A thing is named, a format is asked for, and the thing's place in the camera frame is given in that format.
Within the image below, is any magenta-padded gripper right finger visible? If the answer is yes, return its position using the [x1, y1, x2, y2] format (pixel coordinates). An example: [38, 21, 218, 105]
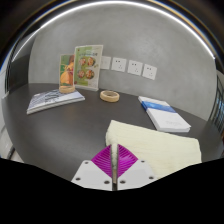
[115, 143, 158, 191]

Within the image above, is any white wall socket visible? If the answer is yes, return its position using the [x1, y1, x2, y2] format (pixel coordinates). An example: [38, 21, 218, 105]
[127, 59, 144, 77]
[110, 56, 128, 73]
[142, 63, 158, 81]
[99, 55, 112, 71]

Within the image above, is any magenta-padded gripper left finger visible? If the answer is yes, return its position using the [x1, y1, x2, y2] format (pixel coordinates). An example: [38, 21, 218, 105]
[70, 143, 114, 192]

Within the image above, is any white ceiling light strip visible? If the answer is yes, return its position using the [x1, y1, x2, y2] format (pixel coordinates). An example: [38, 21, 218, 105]
[11, 0, 217, 63]

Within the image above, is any grey-blue magazine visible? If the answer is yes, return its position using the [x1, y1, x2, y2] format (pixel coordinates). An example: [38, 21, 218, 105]
[26, 88, 86, 116]

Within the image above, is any white book with blue band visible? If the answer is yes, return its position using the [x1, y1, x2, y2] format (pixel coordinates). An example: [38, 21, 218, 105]
[137, 95, 192, 134]

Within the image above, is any cream knitted towel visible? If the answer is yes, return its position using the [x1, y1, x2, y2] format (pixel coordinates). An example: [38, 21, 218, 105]
[105, 119, 203, 184]

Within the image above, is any black-framed glass partition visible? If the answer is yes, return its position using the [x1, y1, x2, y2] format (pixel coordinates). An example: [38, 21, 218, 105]
[208, 71, 224, 134]

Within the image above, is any beige tape roll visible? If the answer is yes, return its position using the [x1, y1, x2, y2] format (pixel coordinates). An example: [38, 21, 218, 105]
[99, 89, 121, 103]

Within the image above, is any green-white menu sign stand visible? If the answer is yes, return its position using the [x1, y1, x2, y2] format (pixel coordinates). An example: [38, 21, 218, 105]
[73, 44, 104, 92]

